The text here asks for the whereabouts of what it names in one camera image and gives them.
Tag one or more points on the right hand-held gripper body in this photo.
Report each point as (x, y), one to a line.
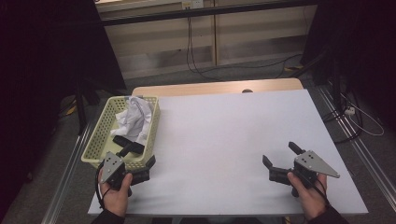
(314, 163)

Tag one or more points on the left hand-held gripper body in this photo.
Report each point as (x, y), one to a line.
(112, 168)

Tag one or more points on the pale yellow perforated basket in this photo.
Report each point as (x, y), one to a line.
(96, 141)

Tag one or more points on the white shorts with black waistband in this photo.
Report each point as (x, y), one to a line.
(135, 119)

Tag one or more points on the person's left hand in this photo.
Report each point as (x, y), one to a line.
(115, 200)

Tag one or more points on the person's right hand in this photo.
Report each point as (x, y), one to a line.
(313, 200)

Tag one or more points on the white table mat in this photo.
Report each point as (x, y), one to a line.
(218, 140)

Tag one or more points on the black stand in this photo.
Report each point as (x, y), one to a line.
(81, 105)
(308, 67)

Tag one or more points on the white power strip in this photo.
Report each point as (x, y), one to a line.
(349, 111)

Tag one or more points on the yellow floor tape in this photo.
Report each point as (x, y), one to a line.
(293, 68)
(71, 110)

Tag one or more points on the dark table grommet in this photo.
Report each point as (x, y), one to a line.
(247, 91)

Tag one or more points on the black curtain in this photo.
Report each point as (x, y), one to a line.
(40, 62)
(358, 46)

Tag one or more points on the aluminium floor rail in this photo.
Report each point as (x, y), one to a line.
(367, 155)
(67, 174)

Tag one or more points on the white wall socket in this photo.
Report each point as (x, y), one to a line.
(193, 3)

